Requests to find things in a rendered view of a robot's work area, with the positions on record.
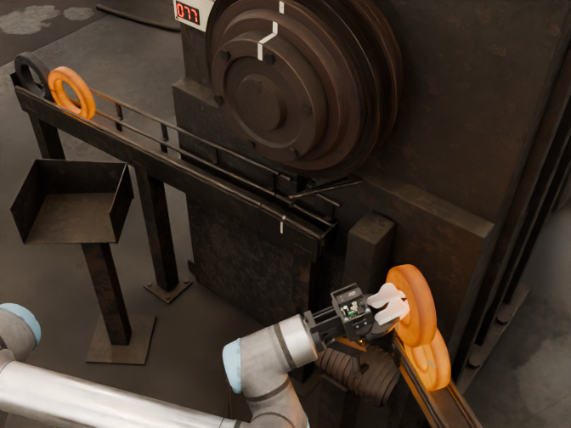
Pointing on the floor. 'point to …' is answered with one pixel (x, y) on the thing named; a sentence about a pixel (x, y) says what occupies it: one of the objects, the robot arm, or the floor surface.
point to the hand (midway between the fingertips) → (410, 299)
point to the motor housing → (353, 385)
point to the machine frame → (415, 171)
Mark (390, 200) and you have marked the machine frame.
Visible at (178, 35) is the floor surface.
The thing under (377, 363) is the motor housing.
